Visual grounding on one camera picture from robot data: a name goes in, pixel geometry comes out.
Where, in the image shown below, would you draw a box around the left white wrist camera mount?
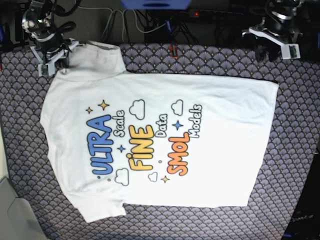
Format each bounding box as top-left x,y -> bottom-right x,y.
241,26 -> 301,60

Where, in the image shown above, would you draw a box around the white printed T-shirt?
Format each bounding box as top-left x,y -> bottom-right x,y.
40,42 -> 279,223

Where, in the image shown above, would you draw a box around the grey cables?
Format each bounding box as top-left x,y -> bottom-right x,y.
74,6 -> 168,43

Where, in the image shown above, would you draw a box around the blue box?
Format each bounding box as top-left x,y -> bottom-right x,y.
120,0 -> 191,10

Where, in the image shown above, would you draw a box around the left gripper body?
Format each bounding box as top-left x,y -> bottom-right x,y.
254,25 -> 293,48

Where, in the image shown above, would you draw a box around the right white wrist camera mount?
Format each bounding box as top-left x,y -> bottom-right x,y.
30,38 -> 80,77

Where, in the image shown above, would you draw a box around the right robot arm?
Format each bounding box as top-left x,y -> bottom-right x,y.
21,0 -> 81,77

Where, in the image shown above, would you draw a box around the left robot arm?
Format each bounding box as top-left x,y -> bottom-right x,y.
249,0 -> 303,62

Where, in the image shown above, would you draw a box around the red black table clamp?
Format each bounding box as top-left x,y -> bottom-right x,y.
169,44 -> 179,59

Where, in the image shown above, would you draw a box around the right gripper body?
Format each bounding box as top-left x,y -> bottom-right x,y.
37,34 -> 69,60

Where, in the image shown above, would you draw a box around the black device with logo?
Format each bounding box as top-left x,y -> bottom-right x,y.
282,153 -> 320,240

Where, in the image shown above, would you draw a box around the black power strip red light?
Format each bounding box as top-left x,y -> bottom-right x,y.
188,9 -> 244,18

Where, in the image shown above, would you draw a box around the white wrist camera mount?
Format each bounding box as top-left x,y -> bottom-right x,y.
241,26 -> 301,60
30,38 -> 80,77

